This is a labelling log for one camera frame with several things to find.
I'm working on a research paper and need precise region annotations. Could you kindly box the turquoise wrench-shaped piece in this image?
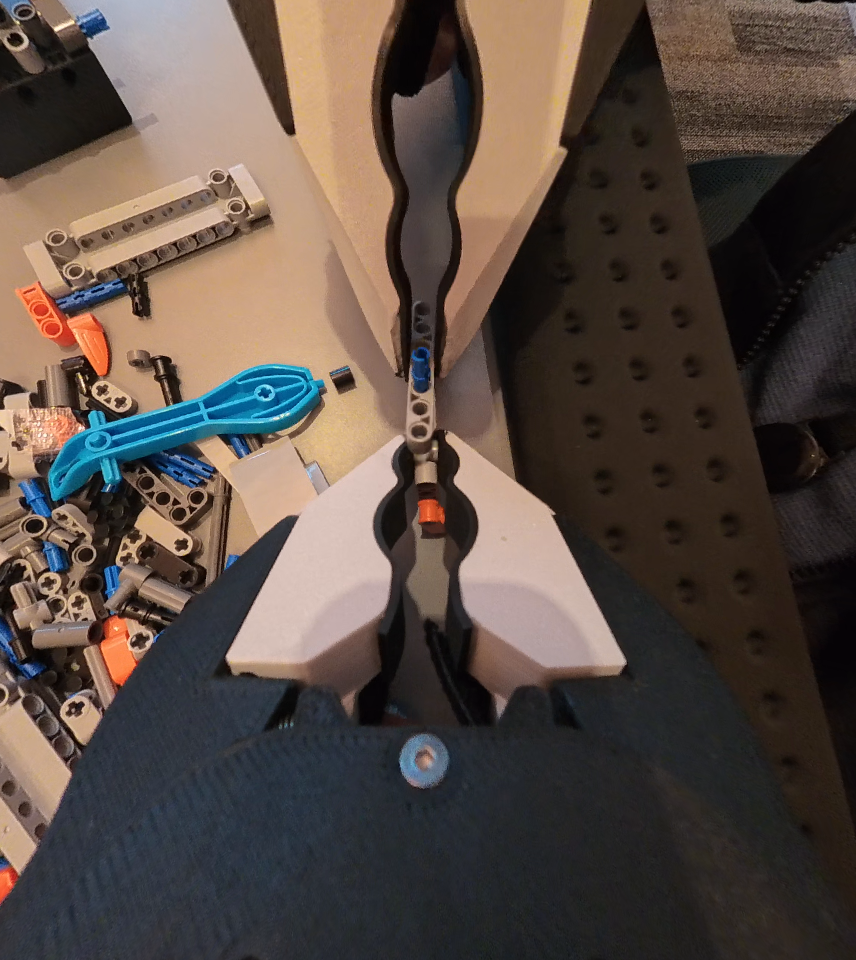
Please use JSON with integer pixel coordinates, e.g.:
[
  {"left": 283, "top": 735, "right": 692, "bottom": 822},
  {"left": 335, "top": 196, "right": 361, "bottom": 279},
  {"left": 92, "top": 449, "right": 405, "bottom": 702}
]
[{"left": 47, "top": 365, "right": 327, "bottom": 501}]

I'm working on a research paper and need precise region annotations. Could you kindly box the orange axle connector piece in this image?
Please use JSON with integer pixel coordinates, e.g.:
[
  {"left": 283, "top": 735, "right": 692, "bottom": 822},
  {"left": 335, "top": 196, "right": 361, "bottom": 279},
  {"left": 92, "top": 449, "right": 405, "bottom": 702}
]
[{"left": 415, "top": 458, "right": 447, "bottom": 534}]

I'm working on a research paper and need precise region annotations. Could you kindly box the pile of toy building pieces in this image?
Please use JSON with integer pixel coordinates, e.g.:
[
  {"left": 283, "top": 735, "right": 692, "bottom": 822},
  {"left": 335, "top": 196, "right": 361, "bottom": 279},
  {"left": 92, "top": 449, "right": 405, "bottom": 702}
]
[{"left": 0, "top": 348, "right": 327, "bottom": 886}]

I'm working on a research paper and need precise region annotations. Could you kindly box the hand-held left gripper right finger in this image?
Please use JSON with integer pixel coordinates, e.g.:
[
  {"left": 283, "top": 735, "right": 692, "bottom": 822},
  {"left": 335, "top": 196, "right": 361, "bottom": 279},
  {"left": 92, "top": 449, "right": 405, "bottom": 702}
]
[{"left": 436, "top": 434, "right": 627, "bottom": 718}]

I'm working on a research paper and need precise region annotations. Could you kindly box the black perforated block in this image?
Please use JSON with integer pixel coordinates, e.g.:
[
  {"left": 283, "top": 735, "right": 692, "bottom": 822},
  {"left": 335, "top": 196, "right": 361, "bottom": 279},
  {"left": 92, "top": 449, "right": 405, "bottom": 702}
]
[{"left": 0, "top": 0, "right": 135, "bottom": 180}]

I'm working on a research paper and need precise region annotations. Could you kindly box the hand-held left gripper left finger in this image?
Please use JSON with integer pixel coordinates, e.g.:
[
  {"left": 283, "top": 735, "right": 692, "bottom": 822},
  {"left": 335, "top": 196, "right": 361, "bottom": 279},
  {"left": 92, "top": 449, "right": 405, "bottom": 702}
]
[{"left": 227, "top": 435, "right": 420, "bottom": 718}]

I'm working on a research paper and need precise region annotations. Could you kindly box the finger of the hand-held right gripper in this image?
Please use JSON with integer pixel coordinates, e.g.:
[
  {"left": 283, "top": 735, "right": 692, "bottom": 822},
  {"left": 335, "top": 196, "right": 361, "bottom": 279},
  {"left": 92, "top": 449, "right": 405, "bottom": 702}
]
[
  {"left": 436, "top": 0, "right": 597, "bottom": 376},
  {"left": 275, "top": 0, "right": 408, "bottom": 376}
]

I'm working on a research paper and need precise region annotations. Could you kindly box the dark grey perforated beam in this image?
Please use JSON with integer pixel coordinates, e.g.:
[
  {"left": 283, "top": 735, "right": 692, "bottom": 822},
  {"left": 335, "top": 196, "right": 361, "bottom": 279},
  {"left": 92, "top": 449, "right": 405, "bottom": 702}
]
[{"left": 404, "top": 300, "right": 441, "bottom": 460}]

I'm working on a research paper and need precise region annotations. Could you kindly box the short orange beam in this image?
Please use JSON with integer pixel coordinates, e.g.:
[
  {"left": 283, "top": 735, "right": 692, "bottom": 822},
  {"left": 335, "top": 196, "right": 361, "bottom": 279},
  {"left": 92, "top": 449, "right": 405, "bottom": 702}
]
[{"left": 16, "top": 284, "right": 78, "bottom": 345}]

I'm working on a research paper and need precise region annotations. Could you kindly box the black perforated mat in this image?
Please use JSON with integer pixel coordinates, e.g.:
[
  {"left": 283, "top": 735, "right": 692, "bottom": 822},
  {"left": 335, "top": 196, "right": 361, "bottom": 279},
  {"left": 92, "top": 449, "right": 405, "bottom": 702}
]
[{"left": 488, "top": 15, "right": 856, "bottom": 960}]

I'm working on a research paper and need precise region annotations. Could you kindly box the person's right hand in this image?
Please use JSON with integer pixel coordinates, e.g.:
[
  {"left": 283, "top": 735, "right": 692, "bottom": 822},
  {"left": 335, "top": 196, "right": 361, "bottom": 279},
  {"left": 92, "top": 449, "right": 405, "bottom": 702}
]
[{"left": 391, "top": 0, "right": 469, "bottom": 97}]

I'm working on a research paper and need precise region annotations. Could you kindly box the small orange fin piece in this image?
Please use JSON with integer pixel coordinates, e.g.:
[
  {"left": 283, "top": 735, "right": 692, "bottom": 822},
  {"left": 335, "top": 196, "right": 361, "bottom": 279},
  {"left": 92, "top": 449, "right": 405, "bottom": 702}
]
[{"left": 68, "top": 315, "right": 112, "bottom": 376}]

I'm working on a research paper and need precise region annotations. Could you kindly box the long grey double beam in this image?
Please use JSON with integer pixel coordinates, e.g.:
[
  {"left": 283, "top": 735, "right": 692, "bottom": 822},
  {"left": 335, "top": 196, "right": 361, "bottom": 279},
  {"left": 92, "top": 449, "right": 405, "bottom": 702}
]
[{"left": 41, "top": 162, "right": 271, "bottom": 291}]

